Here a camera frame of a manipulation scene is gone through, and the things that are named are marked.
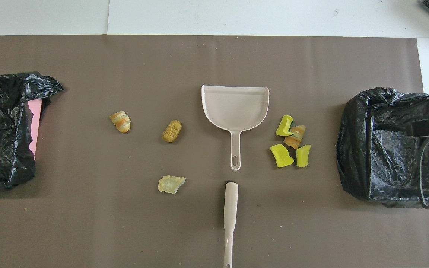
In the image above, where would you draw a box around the pink plastic bin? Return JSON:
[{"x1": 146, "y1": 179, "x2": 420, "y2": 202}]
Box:
[{"x1": 28, "y1": 99, "x2": 43, "y2": 160}]

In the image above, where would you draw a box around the beige handled black bristle brush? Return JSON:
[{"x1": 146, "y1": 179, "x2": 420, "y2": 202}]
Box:
[{"x1": 223, "y1": 181, "x2": 239, "y2": 268}]

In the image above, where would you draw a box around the brown paper table mat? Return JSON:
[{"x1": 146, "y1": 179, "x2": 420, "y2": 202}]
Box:
[{"x1": 0, "y1": 35, "x2": 429, "y2": 268}]

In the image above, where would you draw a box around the black bag lined bin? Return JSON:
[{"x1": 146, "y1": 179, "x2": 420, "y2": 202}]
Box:
[{"x1": 336, "y1": 87, "x2": 429, "y2": 209}]

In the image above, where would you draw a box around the beige plastic dustpan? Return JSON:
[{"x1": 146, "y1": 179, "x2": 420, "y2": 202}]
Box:
[{"x1": 201, "y1": 85, "x2": 270, "y2": 171}]

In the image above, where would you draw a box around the pale green bread piece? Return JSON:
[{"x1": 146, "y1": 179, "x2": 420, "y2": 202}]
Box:
[{"x1": 158, "y1": 175, "x2": 187, "y2": 195}]

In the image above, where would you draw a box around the black crumpled trash bag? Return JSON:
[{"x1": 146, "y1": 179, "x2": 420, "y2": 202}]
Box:
[{"x1": 0, "y1": 71, "x2": 64, "y2": 189}]

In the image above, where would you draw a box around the yellow sponge piece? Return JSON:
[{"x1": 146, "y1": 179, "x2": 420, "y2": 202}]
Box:
[
  {"x1": 296, "y1": 144, "x2": 311, "y2": 168},
  {"x1": 275, "y1": 115, "x2": 294, "y2": 137},
  {"x1": 270, "y1": 144, "x2": 295, "y2": 168}
]

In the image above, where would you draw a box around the brown crumbly bread piece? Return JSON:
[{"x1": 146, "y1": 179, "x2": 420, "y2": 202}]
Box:
[{"x1": 162, "y1": 119, "x2": 182, "y2": 143}]

